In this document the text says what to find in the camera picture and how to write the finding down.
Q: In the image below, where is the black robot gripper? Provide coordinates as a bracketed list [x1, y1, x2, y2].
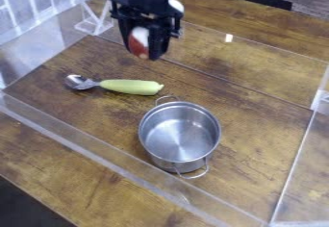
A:
[110, 0, 176, 61]

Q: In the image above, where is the red white plush mushroom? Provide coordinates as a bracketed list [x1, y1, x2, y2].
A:
[129, 0, 184, 60]

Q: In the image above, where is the small silver metal pot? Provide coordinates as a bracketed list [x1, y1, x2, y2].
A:
[138, 95, 221, 180]

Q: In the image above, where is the clear acrylic triangular bracket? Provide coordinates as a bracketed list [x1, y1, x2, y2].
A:
[75, 1, 115, 36]

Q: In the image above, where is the spoon with yellow-green handle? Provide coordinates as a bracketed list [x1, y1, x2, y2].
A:
[65, 74, 164, 95]

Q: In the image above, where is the clear acrylic enclosure wall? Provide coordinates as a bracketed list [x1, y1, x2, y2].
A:
[0, 4, 329, 227]

